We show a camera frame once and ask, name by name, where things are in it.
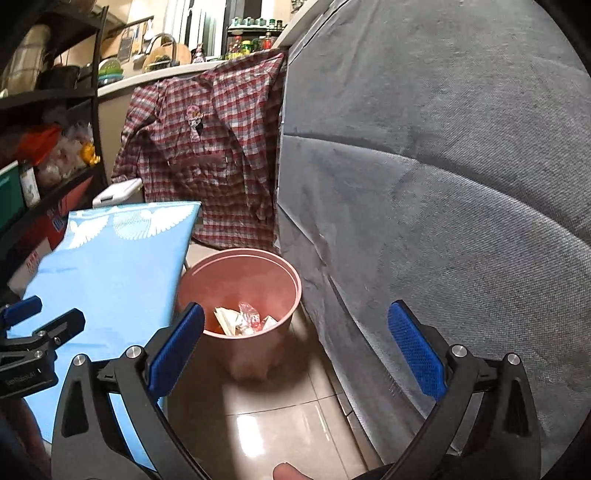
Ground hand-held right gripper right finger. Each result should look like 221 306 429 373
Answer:
387 300 542 480

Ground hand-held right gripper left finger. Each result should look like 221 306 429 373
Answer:
51 302 206 480

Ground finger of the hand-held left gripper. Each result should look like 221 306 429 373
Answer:
0 296 43 330
0 309 86 352

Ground white tissue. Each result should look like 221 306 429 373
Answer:
219 307 243 335

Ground pink plastic bin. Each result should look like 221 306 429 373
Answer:
175 248 303 381

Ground red and white milk carton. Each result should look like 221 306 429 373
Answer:
238 302 278 333

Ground person's left forearm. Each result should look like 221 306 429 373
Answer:
0 399 51 480

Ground person's right hand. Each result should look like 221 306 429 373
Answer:
272 463 317 480

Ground white sack with red print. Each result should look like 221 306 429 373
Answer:
7 244 51 296

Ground blue tablecloth with white wings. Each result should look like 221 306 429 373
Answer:
9 202 203 472

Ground red cardboard box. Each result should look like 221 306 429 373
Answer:
28 178 95 252

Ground green storage box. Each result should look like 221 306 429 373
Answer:
0 164 26 232

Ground glass jar with label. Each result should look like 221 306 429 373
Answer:
19 164 41 207

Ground white pedal bin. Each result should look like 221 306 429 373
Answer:
92 179 144 208

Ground clear bag of white items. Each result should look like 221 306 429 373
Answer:
34 122 95 185

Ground red bag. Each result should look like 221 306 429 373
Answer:
16 124 63 164

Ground grey cloth cover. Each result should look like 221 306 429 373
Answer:
274 0 591 472

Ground red plaid shirt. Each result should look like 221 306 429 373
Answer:
111 50 289 252

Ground black shelf rack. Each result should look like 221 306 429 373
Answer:
0 4 109 259

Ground black cooking pot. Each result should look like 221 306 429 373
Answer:
39 65 98 90

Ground white counter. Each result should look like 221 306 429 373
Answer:
97 58 241 99

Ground beige woven bag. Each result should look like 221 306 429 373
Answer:
4 23 51 88

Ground wooden cutting board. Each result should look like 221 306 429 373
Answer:
152 44 191 66

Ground chrome faucet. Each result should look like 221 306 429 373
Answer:
136 32 178 70

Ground row of condiment bottles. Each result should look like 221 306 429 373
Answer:
226 16 287 61

